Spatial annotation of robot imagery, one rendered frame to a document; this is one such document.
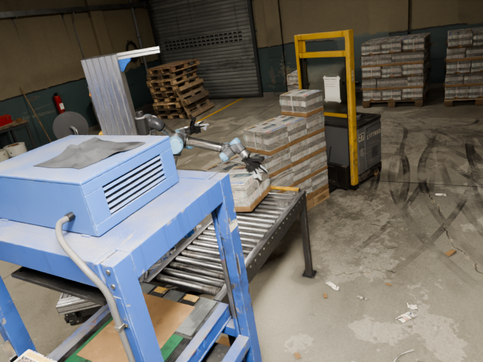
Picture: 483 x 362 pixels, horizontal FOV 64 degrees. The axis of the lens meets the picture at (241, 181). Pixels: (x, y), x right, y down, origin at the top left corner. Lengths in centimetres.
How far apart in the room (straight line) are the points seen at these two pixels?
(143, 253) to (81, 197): 26
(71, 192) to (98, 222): 13
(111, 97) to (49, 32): 748
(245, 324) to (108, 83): 199
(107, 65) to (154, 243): 200
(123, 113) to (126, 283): 206
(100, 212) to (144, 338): 43
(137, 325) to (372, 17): 926
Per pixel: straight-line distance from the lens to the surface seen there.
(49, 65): 1032
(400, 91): 842
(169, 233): 133
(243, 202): 280
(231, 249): 171
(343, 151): 489
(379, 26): 996
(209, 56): 1168
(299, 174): 422
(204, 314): 205
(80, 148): 159
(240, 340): 203
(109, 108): 311
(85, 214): 134
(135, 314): 128
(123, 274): 120
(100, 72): 308
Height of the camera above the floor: 213
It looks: 23 degrees down
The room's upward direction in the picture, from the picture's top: 9 degrees counter-clockwise
